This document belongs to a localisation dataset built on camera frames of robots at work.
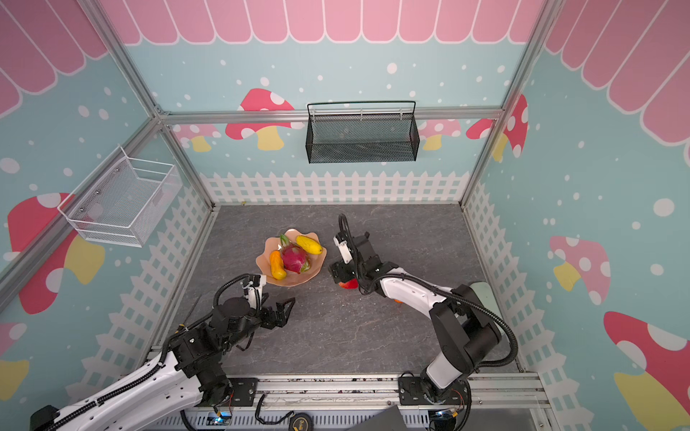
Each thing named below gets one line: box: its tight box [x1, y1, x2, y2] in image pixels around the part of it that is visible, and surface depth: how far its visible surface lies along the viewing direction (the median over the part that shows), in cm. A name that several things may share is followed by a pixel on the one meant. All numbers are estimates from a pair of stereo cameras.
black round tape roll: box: [288, 412, 315, 431], surface depth 69 cm
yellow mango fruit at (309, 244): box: [295, 235, 323, 256], surface depth 99 cm
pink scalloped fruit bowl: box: [255, 228, 328, 287], surface depth 100 cm
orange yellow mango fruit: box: [269, 249, 287, 281], surface depth 96 cm
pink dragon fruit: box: [280, 234, 310, 274], surface depth 96 cm
